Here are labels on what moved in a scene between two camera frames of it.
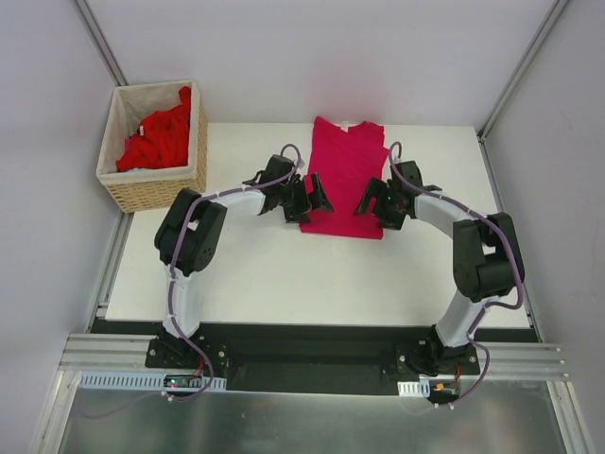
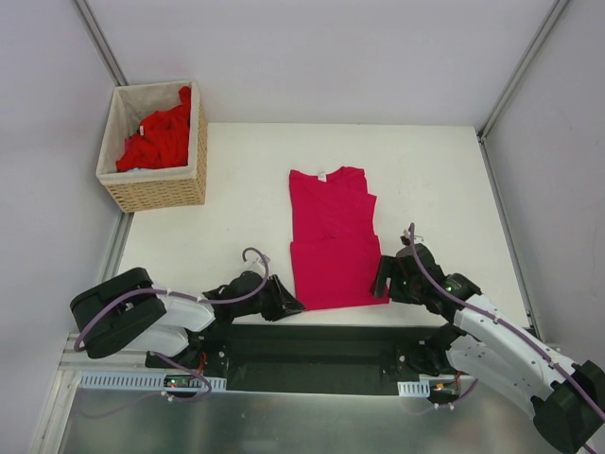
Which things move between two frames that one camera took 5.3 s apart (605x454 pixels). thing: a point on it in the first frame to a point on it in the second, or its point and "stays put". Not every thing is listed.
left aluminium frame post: [98, 42] stays put
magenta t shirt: [345, 163] to [334, 248]
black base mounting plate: [290, 357] stays put
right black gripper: [379, 204] to [391, 277]
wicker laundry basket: [146, 189] stays put
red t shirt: [162, 139] stays put
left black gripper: [302, 199] to [275, 300]
